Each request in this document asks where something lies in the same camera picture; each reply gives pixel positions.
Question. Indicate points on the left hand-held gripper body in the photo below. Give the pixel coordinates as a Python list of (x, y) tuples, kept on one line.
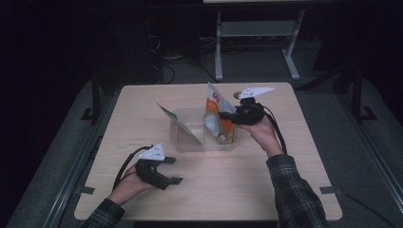
[(150, 174)]

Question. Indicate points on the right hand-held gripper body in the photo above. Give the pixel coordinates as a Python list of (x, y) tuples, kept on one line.
[(248, 110)]

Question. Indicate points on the orange white snack packet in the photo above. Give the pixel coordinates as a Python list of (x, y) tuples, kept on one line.
[(215, 107)]

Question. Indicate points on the clear plastic container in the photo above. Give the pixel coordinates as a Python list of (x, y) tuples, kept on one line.
[(209, 144)]

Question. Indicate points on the green snack packet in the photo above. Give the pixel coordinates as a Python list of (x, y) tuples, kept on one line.
[(182, 125)]

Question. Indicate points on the person's left hand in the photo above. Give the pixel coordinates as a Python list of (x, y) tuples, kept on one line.
[(130, 188)]

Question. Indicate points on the person's right hand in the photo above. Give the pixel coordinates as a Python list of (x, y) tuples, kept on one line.
[(264, 136)]

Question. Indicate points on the grey tape strip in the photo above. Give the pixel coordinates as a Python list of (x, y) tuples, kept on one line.
[(88, 190), (331, 190)]

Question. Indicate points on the white metal stand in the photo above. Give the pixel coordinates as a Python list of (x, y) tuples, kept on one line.
[(256, 29)]

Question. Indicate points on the black metal stand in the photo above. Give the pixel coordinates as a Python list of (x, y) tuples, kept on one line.
[(95, 98), (358, 95)]

